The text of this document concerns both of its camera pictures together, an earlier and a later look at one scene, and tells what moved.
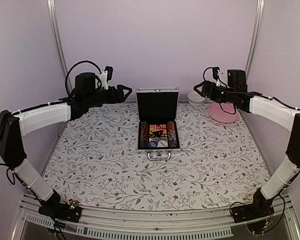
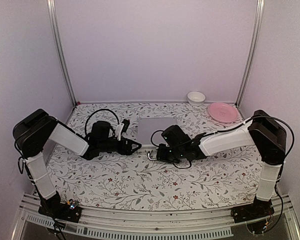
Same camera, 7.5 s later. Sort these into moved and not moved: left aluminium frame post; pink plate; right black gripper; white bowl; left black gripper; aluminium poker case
Moved: aluminium poker case; left black gripper; right black gripper
Not moved: left aluminium frame post; pink plate; white bowl
